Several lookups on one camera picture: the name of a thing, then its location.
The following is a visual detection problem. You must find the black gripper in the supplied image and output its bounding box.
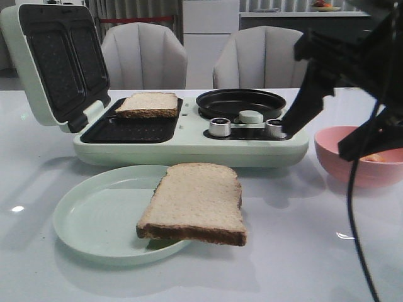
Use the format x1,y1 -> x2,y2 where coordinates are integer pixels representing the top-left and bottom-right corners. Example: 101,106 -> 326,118
281,1 -> 402,162

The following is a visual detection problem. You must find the orange shrimp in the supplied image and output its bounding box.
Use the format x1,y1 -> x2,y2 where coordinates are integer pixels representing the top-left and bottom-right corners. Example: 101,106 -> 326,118
360,153 -> 386,162

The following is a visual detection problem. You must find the bread slice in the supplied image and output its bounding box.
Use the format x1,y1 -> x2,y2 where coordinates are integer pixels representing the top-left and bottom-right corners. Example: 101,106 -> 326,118
115,92 -> 178,118
136,163 -> 247,246

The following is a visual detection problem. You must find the mint green hinged lid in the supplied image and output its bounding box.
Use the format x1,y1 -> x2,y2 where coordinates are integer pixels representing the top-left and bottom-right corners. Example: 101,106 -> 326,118
1,3 -> 110,133

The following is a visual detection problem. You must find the mint green breakfast maker base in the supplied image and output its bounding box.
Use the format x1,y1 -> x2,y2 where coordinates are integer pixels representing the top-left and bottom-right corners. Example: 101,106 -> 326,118
73,98 -> 309,168

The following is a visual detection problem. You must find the pink bowl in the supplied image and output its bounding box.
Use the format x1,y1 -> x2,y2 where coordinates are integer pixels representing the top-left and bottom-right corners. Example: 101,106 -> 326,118
314,125 -> 402,188

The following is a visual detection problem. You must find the right silver control knob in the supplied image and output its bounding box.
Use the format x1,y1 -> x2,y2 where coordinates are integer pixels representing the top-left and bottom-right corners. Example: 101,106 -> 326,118
264,119 -> 287,140

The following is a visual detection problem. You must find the silver control knob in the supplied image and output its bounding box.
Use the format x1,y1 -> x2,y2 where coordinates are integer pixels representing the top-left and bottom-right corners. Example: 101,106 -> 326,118
208,117 -> 231,137
264,119 -> 287,140

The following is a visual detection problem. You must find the right beige upholstered chair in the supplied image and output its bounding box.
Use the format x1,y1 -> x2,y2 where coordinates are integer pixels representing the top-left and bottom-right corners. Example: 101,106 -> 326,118
212,26 -> 307,89

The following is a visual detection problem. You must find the beige upholstered chair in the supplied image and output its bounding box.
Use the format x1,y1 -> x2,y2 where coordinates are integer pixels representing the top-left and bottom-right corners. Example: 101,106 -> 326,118
101,23 -> 188,90
212,26 -> 307,89

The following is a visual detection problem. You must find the fruit plate on counter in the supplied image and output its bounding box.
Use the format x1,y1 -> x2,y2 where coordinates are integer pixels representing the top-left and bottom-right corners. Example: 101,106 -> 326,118
311,0 -> 341,12

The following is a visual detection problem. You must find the black round frying pan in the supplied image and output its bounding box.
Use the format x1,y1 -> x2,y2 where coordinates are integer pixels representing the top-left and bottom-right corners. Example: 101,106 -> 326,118
196,89 -> 287,121

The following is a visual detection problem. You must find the left silver control knob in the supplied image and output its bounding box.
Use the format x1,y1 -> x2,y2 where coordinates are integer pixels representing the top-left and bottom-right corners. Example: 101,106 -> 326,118
208,117 -> 231,137

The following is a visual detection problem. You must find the white cabinet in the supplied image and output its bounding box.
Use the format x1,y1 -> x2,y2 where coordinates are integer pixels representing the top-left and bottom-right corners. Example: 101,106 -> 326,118
183,1 -> 239,89

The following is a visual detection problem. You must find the left beige upholstered chair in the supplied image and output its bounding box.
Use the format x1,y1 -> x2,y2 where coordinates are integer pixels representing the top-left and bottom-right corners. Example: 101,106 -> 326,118
101,23 -> 188,90

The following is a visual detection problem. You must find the red barrier belt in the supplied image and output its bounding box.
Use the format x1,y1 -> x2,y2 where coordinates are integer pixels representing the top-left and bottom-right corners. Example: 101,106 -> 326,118
99,15 -> 176,24

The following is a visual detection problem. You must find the mint green round plate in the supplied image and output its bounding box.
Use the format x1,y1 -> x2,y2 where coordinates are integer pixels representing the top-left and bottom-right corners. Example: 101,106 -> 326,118
53,165 -> 189,266

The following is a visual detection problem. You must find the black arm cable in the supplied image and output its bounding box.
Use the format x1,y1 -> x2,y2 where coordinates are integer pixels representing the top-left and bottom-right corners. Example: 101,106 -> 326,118
346,0 -> 398,302

